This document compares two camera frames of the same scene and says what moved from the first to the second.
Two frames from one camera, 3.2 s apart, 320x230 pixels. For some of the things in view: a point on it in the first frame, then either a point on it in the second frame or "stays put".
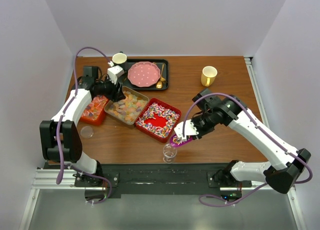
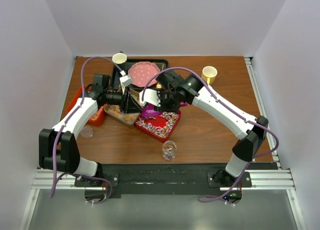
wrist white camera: x=190 y=129 to x=151 y=97
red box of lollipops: x=158 y=119 stays put
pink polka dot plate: x=144 y=74 stays put
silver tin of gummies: x=130 y=109 stays put
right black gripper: x=200 y=132 to x=163 y=107
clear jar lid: x=87 y=131 stays put
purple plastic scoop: x=176 y=141 to x=150 y=110
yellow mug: x=208 y=76 stays put
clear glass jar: x=169 y=152 stays put
